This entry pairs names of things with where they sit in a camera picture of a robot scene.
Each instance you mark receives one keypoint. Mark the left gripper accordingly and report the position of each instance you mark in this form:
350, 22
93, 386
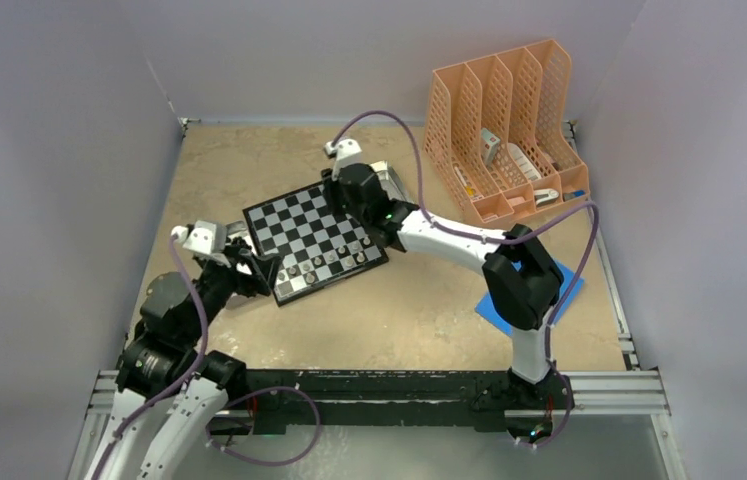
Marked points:
261, 269

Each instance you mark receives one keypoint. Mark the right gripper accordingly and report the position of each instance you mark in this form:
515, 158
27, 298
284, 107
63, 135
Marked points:
331, 187

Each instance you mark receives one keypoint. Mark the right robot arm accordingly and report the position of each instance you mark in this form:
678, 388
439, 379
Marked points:
469, 247

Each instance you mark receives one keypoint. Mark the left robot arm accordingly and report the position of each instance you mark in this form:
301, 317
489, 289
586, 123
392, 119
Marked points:
168, 387

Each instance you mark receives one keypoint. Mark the yellow tray of white pieces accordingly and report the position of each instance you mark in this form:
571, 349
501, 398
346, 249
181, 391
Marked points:
391, 181

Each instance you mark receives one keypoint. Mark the silver tray of black pieces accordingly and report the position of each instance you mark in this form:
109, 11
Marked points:
237, 229

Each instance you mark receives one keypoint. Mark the black and white chessboard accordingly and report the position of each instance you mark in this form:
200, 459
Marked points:
299, 226

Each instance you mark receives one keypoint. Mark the black base bar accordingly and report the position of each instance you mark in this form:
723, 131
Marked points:
485, 401

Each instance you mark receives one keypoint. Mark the orange file organizer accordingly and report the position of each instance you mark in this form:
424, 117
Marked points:
495, 131

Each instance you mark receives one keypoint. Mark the white stapler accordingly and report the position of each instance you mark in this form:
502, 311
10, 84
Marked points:
546, 196

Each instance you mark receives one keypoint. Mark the blue flat sheet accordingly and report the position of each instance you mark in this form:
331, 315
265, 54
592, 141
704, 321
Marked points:
520, 294

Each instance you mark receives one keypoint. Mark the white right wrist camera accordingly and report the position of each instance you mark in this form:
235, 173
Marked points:
342, 153

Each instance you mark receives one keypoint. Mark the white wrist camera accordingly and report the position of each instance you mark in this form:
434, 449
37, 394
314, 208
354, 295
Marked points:
342, 153
204, 239

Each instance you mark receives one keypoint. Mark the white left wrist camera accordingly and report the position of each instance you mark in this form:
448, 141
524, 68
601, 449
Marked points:
204, 239

